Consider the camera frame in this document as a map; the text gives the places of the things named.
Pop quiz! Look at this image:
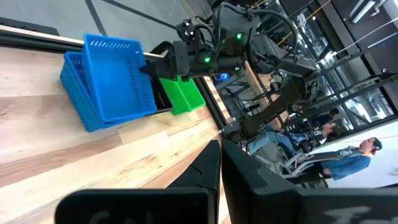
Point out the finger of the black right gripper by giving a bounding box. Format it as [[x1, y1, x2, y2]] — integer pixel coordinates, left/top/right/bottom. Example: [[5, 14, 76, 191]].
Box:
[[139, 58, 164, 79]]

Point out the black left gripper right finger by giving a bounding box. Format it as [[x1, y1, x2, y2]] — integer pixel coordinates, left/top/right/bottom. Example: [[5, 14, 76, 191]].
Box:
[[221, 139, 398, 224]]

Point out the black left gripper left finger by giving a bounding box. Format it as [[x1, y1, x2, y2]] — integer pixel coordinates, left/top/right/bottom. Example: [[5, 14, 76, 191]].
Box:
[[54, 139, 221, 224]]

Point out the black plastic basket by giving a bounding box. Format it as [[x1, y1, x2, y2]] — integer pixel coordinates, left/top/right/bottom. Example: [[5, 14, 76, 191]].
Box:
[[149, 77, 174, 115], [148, 74, 172, 111]]

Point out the green plastic basket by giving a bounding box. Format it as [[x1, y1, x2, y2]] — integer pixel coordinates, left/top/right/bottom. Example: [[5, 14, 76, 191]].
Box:
[[159, 77, 200, 116], [167, 76, 206, 111]]

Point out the blue plastic basket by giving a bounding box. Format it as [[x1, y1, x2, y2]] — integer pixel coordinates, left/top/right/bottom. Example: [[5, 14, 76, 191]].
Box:
[[63, 51, 91, 103], [60, 51, 147, 133], [81, 33, 157, 124]]

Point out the white chair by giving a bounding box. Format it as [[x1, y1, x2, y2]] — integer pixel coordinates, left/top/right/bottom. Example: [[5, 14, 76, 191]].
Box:
[[257, 148, 340, 188]]

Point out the person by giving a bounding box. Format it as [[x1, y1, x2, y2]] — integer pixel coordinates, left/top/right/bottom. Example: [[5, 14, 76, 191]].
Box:
[[320, 136, 383, 182], [248, 122, 342, 156]]

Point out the black looped cable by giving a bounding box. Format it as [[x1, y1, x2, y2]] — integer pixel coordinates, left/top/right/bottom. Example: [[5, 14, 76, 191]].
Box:
[[150, 40, 175, 57]]

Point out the black aluminium table frame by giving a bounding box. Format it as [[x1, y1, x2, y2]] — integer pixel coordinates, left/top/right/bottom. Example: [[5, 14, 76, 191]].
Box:
[[0, 30, 238, 139]]

